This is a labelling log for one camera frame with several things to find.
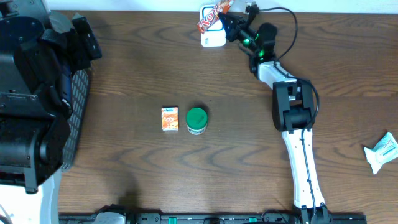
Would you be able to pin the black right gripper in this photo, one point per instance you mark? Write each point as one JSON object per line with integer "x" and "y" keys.
{"x": 232, "y": 28}

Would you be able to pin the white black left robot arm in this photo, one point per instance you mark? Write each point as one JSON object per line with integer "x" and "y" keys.
{"x": 45, "y": 80}

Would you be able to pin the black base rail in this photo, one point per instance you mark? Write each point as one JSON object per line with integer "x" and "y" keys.
{"x": 118, "y": 214}

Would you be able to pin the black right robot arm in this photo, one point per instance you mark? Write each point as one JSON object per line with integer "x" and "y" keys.
{"x": 295, "y": 105}

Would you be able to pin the teal wipes packet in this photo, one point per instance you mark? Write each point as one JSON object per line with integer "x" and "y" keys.
{"x": 383, "y": 152}

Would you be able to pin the orange candy bar wrapper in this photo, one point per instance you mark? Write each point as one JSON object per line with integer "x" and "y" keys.
{"x": 211, "y": 17}

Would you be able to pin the white barcode scanner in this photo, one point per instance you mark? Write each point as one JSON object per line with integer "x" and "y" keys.
{"x": 215, "y": 36}

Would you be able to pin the grey plastic mesh basket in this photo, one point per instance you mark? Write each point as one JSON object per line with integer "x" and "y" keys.
{"x": 80, "y": 92}

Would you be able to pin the small orange snack box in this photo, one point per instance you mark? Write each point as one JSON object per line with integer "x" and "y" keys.
{"x": 169, "y": 119}

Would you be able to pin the green lid jar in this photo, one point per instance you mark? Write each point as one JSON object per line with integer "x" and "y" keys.
{"x": 197, "y": 121}

